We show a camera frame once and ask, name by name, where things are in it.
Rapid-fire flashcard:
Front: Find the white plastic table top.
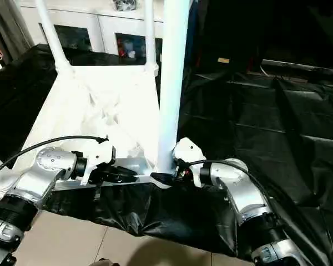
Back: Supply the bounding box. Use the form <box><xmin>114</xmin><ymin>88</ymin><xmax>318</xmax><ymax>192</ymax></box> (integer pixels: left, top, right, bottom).
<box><xmin>0</xmin><ymin>63</ymin><xmax>173</xmax><ymax>200</ymax></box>

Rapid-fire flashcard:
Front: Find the white plastic table leg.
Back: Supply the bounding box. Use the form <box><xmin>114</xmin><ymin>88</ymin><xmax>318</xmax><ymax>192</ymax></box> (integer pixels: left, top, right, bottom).
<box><xmin>143</xmin><ymin>0</ymin><xmax>159</xmax><ymax>76</ymax></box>
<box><xmin>34</xmin><ymin>0</ymin><xmax>75</xmax><ymax>76</ymax></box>
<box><xmin>154</xmin><ymin>0</ymin><xmax>190</xmax><ymax>178</ymax></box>
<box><xmin>0</xmin><ymin>173</ymin><xmax>17</xmax><ymax>199</ymax></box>

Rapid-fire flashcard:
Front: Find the black mat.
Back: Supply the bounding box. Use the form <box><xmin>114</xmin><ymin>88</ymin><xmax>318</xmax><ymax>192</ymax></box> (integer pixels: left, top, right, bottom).
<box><xmin>0</xmin><ymin>43</ymin><xmax>333</xmax><ymax>266</ymax></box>

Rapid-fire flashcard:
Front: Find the white glass-door cabinet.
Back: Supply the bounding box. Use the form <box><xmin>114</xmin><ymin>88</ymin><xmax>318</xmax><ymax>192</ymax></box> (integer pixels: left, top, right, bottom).
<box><xmin>19</xmin><ymin>0</ymin><xmax>167</xmax><ymax>67</ymax></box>

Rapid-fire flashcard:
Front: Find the black flat monitor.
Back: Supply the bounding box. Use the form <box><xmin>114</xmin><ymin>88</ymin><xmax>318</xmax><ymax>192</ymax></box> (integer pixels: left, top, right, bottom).
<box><xmin>261</xmin><ymin>59</ymin><xmax>333</xmax><ymax>78</ymax></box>

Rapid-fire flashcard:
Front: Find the black object pile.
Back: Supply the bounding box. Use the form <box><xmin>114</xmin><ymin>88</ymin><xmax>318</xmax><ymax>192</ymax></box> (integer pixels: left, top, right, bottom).
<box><xmin>113</xmin><ymin>0</ymin><xmax>139</xmax><ymax>12</ymax></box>

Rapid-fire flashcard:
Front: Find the black backdrop cloth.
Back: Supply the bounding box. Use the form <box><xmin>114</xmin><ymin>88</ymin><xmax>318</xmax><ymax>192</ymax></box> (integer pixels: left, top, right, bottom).
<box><xmin>199</xmin><ymin>0</ymin><xmax>333</xmax><ymax>64</ymax></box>

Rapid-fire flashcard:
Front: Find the grey curtain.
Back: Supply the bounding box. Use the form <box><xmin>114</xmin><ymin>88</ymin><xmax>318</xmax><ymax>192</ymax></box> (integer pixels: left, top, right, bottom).
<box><xmin>0</xmin><ymin>0</ymin><xmax>34</xmax><ymax>65</ymax></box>

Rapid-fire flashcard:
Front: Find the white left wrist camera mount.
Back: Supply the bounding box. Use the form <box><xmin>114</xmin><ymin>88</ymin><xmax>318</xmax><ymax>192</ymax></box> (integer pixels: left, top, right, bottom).
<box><xmin>78</xmin><ymin>137</ymin><xmax>118</xmax><ymax>187</ymax></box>

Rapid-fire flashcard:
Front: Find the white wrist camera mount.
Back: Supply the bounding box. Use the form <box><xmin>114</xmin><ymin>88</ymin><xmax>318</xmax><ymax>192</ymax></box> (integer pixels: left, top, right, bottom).
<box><xmin>78</xmin><ymin>137</ymin><xmax>118</xmax><ymax>187</ymax></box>
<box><xmin>171</xmin><ymin>137</ymin><xmax>206</xmax><ymax>188</ymax></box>

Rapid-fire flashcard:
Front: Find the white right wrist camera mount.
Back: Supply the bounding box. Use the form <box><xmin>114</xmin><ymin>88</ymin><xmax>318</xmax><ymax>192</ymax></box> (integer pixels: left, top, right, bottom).
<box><xmin>171</xmin><ymin>137</ymin><xmax>206</xmax><ymax>188</ymax></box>

